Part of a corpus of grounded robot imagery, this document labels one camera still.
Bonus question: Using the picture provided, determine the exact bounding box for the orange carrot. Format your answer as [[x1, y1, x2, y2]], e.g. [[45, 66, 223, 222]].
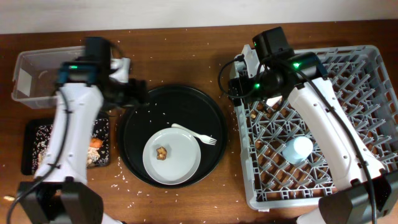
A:
[[89, 138, 103, 149]]

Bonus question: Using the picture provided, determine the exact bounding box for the light blue plastic cup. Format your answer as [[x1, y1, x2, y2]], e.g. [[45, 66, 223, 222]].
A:
[[282, 136, 313, 165]]

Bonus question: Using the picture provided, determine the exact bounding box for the grey plate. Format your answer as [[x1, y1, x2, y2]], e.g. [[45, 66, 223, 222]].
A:
[[142, 128, 201, 185]]

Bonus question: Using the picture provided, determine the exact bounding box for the white plastic fork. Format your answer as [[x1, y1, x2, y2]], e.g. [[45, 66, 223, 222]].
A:
[[172, 123, 217, 146]]

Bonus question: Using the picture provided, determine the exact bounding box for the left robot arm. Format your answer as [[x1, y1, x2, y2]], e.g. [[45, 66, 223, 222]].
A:
[[6, 37, 149, 223]]

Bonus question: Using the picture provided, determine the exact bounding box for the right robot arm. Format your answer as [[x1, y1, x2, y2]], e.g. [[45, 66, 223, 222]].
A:
[[228, 27, 397, 223]]

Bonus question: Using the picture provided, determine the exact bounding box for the grey dishwasher rack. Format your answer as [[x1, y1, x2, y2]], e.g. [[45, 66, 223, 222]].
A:
[[233, 45, 397, 212]]

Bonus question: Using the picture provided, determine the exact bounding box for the round black serving tray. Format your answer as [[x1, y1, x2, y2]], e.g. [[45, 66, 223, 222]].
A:
[[117, 85, 228, 189]]

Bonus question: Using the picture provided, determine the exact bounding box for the brown food scrap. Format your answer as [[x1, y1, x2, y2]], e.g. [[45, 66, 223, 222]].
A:
[[156, 146, 167, 161]]

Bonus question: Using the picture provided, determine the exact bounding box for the pile of rice scraps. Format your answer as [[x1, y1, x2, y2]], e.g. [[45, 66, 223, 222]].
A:
[[30, 118, 109, 174]]

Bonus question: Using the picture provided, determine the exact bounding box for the clear plastic bin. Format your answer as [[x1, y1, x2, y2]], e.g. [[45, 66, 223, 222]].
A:
[[11, 45, 131, 110]]

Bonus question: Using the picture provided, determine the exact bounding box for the black rectangular tray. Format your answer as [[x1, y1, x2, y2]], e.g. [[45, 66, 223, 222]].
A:
[[21, 114, 110, 175]]

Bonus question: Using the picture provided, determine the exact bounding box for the peanut on table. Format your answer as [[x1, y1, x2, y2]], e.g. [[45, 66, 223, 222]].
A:
[[4, 195, 15, 202]]

